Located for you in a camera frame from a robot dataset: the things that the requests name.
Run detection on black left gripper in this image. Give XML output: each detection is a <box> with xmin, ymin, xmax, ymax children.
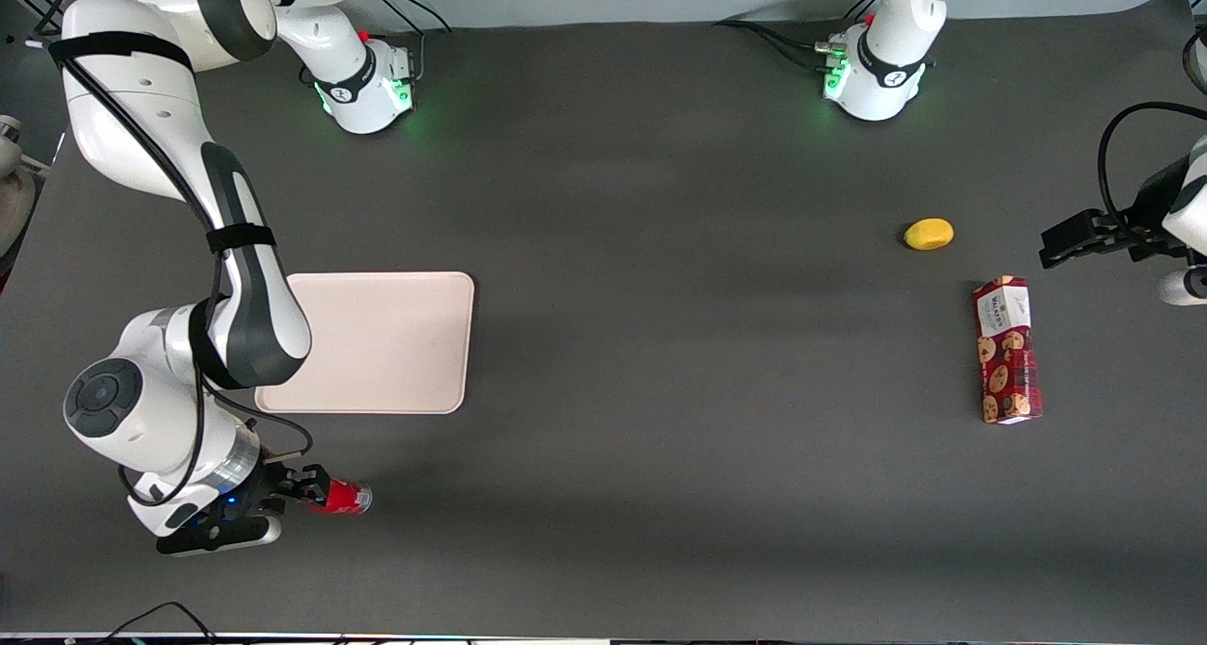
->
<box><xmin>1040</xmin><ymin>155</ymin><xmax>1191</xmax><ymax>270</ymax></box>

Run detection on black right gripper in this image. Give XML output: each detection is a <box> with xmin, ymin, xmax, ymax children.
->
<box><xmin>189</xmin><ymin>458</ymin><xmax>333</xmax><ymax>531</ymax></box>

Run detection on red coke bottle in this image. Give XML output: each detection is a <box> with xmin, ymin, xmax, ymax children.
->
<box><xmin>306</xmin><ymin>478</ymin><xmax>373</xmax><ymax>517</ymax></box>

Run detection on beige rectangular tray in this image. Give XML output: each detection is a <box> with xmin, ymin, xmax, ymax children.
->
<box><xmin>255</xmin><ymin>271</ymin><xmax>475</xmax><ymax>415</ymax></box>

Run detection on red tartan cookie box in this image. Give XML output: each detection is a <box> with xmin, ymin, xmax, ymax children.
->
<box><xmin>972</xmin><ymin>275</ymin><xmax>1045</xmax><ymax>425</ymax></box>

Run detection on yellow lemon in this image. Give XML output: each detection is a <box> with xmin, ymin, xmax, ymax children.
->
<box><xmin>903</xmin><ymin>218</ymin><xmax>955</xmax><ymax>252</ymax></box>

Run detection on black left gripper cable loop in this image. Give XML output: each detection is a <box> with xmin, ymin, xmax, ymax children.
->
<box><xmin>1097</xmin><ymin>102</ymin><xmax>1207</xmax><ymax>240</ymax></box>

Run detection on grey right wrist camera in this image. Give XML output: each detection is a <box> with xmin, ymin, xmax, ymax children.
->
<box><xmin>156</xmin><ymin>515</ymin><xmax>283</xmax><ymax>557</ymax></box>

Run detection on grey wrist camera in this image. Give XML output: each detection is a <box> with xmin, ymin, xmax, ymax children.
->
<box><xmin>1158</xmin><ymin>266</ymin><xmax>1207</xmax><ymax>307</ymax></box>
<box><xmin>156</xmin><ymin>515</ymin><xmax>283</xmax><ymax>557</ymax></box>

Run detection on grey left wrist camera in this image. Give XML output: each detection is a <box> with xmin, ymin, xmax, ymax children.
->
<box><xmin>1158</xmin><ymin>266</ymin><xmax>1207</xmax><ymax>307</ymax></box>

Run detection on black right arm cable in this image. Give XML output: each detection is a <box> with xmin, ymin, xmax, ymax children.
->
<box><xmin>52</xmin><ymin>46</ymin><xmax>314</xmax><ymax>509</ymax></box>

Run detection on black cable at table edge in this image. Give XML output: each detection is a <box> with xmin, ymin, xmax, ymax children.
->
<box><xmin>99</xmin><ymin>602</ymin><xmax>218</xmax><ymax>644</ymax></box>

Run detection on black cable at table side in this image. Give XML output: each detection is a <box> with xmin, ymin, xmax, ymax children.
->
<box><xmin>1182</xmin><ymin>27</ymin><xmax>1207</xmax><ymax>95</ymax></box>

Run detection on black left base cable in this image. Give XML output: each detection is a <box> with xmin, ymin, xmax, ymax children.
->
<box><xmin>712</xmin><ymin>0</ymin><xmax>883</xmax><ymax>73</ymax></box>

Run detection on black base cable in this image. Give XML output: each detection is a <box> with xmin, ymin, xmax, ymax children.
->
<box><xmin>358</xmin><ymin>0</ymin><xmax>454</xmax><ymax>85</ymax></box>
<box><xmin>712</xmin><ymin>0</ymin><xmax>883</xmax><ymax>73</ymax></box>

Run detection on black right base cable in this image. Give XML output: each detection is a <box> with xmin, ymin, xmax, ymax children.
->
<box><xmin>358</xmin><ymin>0</ymin><xmax>454</xmax><ymax>85</ymax></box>

